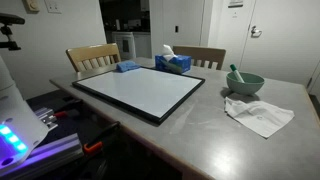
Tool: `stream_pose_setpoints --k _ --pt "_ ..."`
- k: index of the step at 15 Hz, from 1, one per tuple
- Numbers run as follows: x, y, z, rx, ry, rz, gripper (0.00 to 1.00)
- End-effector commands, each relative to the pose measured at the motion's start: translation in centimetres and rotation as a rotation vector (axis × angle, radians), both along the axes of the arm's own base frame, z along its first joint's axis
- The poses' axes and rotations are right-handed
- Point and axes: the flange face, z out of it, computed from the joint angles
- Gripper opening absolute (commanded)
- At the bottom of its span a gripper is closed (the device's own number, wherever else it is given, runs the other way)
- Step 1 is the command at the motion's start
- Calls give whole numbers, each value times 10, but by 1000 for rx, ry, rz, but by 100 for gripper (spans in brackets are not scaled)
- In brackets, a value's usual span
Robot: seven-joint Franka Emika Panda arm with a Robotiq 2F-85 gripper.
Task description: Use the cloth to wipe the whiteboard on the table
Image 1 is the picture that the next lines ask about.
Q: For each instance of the red handled clamp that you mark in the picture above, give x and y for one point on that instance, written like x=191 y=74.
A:
x=71 y=109

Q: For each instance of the blue tissue box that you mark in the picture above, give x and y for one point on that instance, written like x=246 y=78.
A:
x=168 y=61

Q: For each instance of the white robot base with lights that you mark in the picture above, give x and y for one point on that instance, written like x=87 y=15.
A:
x=20 y=129

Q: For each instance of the wall light switch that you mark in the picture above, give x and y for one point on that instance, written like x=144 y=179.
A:
x=53 y=6

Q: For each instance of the aluminium extrusion rail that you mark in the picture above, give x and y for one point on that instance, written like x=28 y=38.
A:
x=46 y=158

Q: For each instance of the beige wall thermostat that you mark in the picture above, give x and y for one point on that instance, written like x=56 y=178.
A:
x=32 y=5

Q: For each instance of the green bowl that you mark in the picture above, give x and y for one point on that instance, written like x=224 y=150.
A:
x=251 y=84

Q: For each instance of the green capped marker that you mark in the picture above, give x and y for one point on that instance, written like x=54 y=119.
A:
x=237 y=73

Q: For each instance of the black framed whiteboard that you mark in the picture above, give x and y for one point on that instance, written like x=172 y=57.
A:
x=151 y=94

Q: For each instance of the white kitchen cabinet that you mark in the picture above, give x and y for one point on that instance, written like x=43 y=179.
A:
x=133 y=44

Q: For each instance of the orange handled clamp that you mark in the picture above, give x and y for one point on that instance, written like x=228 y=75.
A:
x=96 y=144

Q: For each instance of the silver door handle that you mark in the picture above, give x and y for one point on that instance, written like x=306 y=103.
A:
x=255 y=32

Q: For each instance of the brown wooden chair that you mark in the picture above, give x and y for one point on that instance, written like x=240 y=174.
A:
x=202 y=55

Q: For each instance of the blue microfiber cloth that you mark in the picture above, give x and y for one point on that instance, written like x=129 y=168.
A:
x=126 y=66

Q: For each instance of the black camera on mount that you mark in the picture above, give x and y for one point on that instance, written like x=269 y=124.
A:
x=7 y=20

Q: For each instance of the light wooden chair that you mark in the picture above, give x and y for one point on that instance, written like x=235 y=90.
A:
x=109 y=53

